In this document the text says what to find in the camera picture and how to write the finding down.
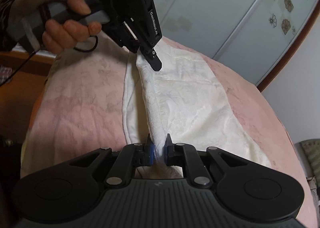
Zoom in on black cable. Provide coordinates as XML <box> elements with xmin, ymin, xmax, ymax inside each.
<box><xmin>0</xmin><ymin>35</ymin><xmax>99</xmax><ymax>87</ymax></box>

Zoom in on pink bed blanket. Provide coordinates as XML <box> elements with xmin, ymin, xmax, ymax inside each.
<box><xmin>21</xmin><ymin>33</ymin><xmax>318</xmax><ymax>227</ymax></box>

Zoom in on person's left hand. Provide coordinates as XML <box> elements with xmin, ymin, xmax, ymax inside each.
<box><xmin>9</xmin><ymin>0</ymin><xmax>101</xmax><ymax>55</ymax></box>

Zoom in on wooden side furniture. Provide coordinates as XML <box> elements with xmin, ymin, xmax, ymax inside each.
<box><xmin>1</xmin><ymin>55</ymin><xmax>54</xmax><ymax>143</ymax></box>

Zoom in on white textured pants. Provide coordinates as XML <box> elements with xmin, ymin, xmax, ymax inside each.
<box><xmin>122</xmin><ymin>41</ymin><xmax>271</xmax><ymax>179</ymax></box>

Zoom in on white floral wardrobe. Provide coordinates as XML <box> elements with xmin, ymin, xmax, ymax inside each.
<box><xmin>4</xmin><ymin>0</ymin><xmax>320</xmax><ymax>85</ymax></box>

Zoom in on olive striped headboard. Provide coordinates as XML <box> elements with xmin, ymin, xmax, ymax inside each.
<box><xmin>300</xmin><ymin>139</ymin><xmax>320</xmax><ymax>186</ymax></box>

